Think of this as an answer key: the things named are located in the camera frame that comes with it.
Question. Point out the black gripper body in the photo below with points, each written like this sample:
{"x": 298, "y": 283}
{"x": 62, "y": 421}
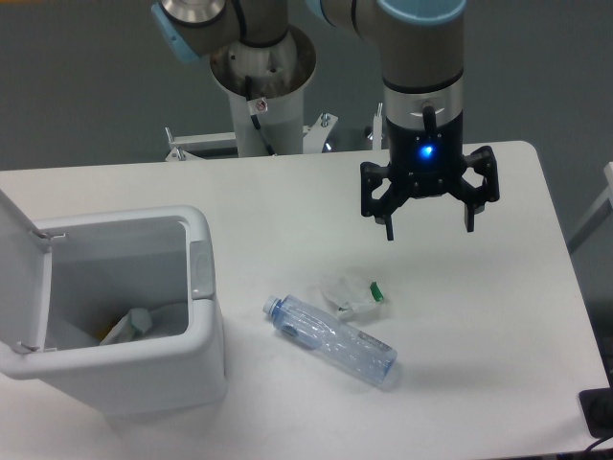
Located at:
{"x": 422, "y": 163}

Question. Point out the clear plastic wrapper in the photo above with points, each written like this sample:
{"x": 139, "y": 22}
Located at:
{"x": 351, "y": 296}

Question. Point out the clear plastic water bottle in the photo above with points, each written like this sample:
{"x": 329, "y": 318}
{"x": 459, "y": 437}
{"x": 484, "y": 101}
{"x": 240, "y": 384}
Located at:
{"x": 314, "y": 329}

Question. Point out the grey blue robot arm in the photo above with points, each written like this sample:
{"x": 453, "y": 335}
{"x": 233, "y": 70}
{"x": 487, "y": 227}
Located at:
{"x": 421, "y": 49}

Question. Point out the trash inside the bin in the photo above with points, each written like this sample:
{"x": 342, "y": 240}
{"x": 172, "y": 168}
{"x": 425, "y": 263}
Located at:
{"x": 135, "y": 324}

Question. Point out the white plastic trash can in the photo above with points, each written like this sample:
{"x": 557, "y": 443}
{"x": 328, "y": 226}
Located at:
{"x": 65, "y": 282}

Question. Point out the black device at edge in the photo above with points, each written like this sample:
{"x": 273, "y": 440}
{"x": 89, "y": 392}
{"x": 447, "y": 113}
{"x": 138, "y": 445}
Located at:
{"x": 596, "y": 405}

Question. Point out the white table leg bracket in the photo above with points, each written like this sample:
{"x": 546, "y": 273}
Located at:
{"x": 594, "y": 216}

